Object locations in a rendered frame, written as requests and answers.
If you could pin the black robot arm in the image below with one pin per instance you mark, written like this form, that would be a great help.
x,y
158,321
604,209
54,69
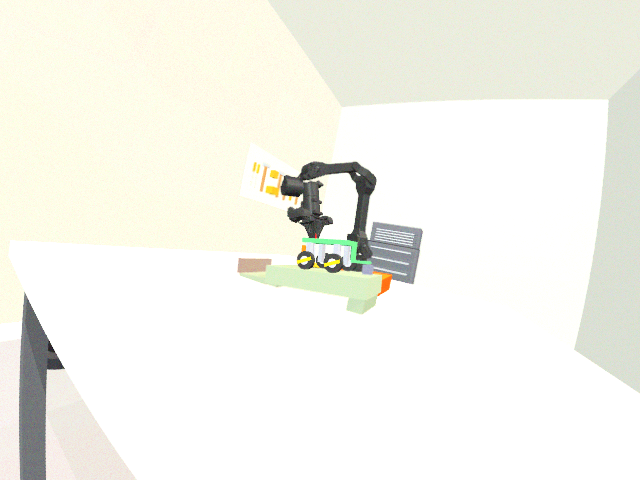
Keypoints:
x,y
365,185

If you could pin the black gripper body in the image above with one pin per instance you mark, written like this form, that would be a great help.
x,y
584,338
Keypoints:
x,y
310,210

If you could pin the green trolley with black wheels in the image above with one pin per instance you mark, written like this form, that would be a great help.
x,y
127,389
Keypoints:
x,y
333,262

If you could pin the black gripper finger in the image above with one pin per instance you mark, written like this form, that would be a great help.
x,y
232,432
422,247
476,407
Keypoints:
x,y
310,227
319,229

